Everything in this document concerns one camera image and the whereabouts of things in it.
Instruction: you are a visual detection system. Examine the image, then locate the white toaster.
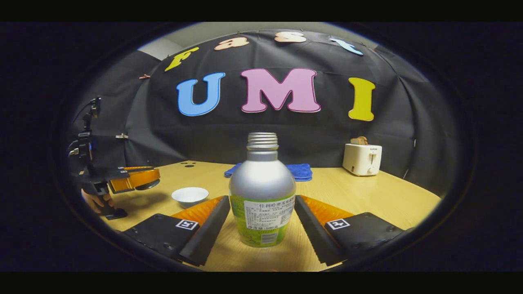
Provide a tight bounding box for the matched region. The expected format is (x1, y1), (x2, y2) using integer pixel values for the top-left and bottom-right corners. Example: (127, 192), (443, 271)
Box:
(342, 143), (383, 176)

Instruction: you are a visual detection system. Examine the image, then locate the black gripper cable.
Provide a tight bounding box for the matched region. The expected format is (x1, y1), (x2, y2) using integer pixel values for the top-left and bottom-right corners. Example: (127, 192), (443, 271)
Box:
(72, 98), (98, 123)

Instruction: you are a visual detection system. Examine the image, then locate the folded blue towel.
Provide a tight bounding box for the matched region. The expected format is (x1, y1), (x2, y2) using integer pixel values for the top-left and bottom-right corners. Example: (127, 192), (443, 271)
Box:
(224, 163), (313, 182)

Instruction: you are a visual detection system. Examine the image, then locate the white teacup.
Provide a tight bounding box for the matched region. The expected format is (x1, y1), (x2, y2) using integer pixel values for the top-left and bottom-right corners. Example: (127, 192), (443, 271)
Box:
(171, 187), (209, 208)

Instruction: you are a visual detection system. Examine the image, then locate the black backdrop cloth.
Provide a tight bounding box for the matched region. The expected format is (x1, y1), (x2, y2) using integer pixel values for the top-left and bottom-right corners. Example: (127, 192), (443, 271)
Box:
(69, 29), (462, 196)

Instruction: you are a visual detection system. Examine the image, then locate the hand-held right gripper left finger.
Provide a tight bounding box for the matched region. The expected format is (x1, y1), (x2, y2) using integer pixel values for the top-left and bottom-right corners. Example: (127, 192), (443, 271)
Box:
(123, 195), (231, 267)

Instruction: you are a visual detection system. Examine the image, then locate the silver green-label water bottle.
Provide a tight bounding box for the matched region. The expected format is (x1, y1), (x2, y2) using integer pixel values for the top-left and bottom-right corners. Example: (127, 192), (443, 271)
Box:
(229, 132), (297, 248)

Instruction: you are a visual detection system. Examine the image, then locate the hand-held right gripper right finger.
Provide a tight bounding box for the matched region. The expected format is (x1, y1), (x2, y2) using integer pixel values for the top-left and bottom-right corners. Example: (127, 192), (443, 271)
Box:
(294, 195), (405, 267)

